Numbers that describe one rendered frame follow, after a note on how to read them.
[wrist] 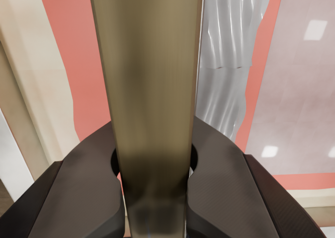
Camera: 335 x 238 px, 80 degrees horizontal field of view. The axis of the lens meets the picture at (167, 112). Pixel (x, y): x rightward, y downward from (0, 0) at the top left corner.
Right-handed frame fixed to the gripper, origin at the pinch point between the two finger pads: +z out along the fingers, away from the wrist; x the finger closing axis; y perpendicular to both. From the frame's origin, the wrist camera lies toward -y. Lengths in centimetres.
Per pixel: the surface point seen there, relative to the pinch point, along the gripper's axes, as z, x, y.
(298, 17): 10.4, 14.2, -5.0
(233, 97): 9.9, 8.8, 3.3
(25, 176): 7.0, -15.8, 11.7
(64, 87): 10.5, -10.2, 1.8
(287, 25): 10.4, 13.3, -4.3
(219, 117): 9.8, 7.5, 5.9
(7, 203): 107, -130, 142
